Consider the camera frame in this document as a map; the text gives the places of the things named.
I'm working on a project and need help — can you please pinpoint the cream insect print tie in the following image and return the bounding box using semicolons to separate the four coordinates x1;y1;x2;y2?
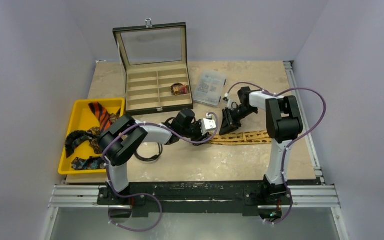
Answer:
209;130;272;146

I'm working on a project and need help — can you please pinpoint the yellow plastic bin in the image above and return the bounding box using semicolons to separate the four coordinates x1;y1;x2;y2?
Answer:
58;98;126;175

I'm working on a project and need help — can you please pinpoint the black compartment tie box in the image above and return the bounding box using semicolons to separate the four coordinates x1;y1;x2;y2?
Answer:
112;18;194;116

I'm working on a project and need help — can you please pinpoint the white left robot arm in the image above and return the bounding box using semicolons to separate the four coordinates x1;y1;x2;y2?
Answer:
97;108;219;205

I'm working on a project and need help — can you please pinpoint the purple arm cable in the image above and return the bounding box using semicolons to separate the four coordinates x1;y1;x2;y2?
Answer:
101;112;220;233
223;81;328;226

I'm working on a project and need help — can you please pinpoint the dark patterned tie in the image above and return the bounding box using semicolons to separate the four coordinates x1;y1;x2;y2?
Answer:
64;127;105;171

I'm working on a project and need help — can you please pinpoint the orange navy striped tie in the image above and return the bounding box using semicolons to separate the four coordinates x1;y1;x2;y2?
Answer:
88;102;113;133

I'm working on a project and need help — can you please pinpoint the grey floral tie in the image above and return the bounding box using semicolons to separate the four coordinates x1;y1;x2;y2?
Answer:
88;108;121;155

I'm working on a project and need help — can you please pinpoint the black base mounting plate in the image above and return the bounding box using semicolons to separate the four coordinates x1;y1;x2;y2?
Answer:
97;180;291;220

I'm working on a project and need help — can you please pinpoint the clear plastic organiser box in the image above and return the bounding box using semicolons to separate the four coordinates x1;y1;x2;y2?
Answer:
192;70;227;107

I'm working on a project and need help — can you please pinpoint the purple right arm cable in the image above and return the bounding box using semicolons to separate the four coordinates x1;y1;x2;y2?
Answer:
223;81;328;226

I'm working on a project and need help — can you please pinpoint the black coiled cable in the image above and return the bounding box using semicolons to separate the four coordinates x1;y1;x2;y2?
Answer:
133;117;176;163

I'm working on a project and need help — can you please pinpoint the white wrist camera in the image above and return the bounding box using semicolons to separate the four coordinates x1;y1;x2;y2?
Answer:
200;113;217;135
223;93;237;110

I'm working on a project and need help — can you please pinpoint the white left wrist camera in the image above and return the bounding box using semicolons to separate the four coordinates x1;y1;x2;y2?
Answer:
200;113;217;135

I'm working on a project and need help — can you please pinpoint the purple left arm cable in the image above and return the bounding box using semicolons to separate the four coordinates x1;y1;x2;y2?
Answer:
101;112;220;233

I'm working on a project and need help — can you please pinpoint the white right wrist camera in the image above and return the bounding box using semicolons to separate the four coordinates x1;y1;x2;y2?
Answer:
223;93;237;110

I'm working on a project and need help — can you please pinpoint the rolled colourful tie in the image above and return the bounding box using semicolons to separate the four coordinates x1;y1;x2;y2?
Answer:
170;83;190;96

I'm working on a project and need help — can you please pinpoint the aluminium frame rail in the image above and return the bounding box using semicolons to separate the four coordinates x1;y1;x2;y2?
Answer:
40;60;350;240

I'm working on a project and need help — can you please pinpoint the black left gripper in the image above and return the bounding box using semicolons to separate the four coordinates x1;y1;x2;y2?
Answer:
180;119;209;146

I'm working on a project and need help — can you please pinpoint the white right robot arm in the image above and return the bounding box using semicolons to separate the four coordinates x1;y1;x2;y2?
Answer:
219;87;304;204

